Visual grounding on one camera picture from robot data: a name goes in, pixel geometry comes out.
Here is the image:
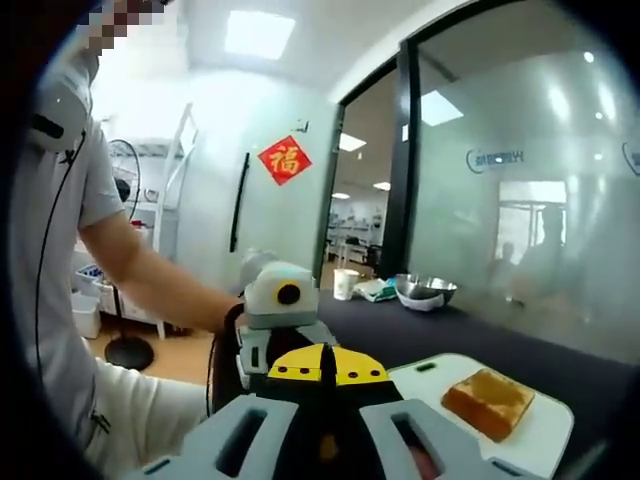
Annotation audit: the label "person's white trousers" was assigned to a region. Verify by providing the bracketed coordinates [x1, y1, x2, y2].
[74, 349, 216, 479]

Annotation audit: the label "black worn device cable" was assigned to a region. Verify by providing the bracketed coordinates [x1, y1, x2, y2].
[33, 128, 89, 396]

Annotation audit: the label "white worn device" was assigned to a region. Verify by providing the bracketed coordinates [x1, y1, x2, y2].
[27, 82, 94, 152]

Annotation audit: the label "steel mixing bowl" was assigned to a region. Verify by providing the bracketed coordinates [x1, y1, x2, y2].
[393, 272, 459, 313]

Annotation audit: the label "white storage bin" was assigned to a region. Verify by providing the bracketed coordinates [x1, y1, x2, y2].
[69, 290, 103, 342]

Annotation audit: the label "golden toast bread block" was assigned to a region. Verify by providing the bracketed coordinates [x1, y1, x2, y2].
[440, 368, 537, 444]

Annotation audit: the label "box of blue items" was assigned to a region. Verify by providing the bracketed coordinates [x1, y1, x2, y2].
[74, 264, 107, 296]

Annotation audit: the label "white paper cup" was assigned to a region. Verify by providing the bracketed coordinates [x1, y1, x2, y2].
[332, 267, 362, 303]

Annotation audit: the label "black floor fan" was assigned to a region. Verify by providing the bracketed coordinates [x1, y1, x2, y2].
[103, 138, 157, 372]

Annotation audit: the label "white metal rack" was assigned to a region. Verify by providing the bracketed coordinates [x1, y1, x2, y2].
[148, 101, 200, 342]

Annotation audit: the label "white cutting board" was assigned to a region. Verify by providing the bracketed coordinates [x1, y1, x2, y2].
[387, 352, 575, 477]

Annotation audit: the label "red paper decoration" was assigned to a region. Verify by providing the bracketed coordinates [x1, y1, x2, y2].
[256, 133, 314, 188]

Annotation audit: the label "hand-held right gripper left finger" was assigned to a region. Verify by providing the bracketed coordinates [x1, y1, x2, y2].
[142, 342, 332, 480]

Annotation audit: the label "white green plastic bag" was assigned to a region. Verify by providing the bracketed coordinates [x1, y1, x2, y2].
[353, 277, 401, 305]

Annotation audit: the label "black left wrist strap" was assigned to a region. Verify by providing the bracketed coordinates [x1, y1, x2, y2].
[221, 301, 248, 342]

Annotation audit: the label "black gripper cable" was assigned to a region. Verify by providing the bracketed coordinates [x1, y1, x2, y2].
[203, 327, 236, 419]

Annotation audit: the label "black door handle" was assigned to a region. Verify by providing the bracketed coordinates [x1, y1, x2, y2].
[228, 151, 251, 254]

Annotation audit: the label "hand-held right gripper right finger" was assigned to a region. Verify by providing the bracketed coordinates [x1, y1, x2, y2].
[327, 344, 556, 480]

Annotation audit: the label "blue logo sticker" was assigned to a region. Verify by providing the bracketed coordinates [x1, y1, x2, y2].
[465, 146, 527, 177]
[621, 139, 640, 177]

